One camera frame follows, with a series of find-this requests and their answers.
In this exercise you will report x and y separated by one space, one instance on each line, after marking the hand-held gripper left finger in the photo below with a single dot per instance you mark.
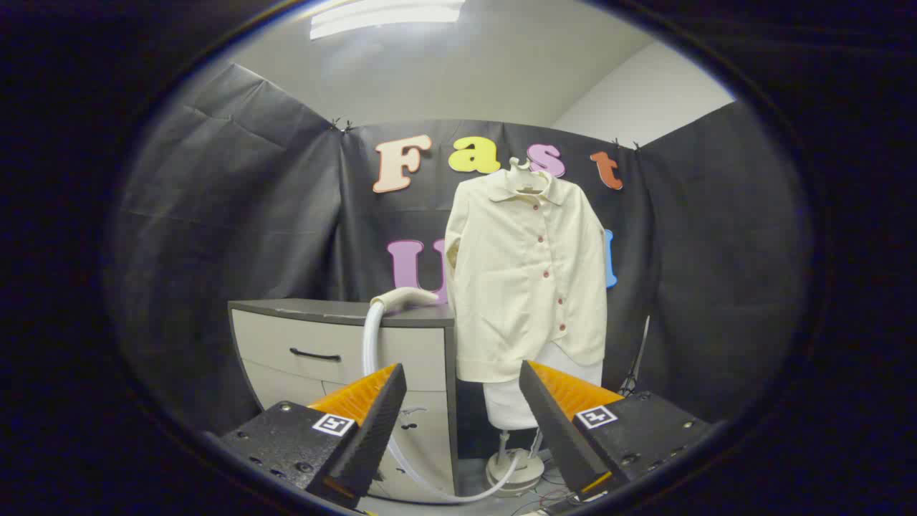
372 430

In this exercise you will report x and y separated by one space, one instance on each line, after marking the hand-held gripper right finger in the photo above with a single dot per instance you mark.
555 430

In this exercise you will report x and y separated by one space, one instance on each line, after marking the cream button-up shirt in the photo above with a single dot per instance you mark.
516 301

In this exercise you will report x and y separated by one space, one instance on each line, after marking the white garment steamer head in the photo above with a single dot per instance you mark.
405 297

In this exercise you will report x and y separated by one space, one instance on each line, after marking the grey and cream cabinet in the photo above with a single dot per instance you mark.
286 333

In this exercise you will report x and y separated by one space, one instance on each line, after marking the white plastic hanger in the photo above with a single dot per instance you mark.
517 166

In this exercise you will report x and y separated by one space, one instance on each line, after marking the black backdrop cloth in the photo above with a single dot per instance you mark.
215 215

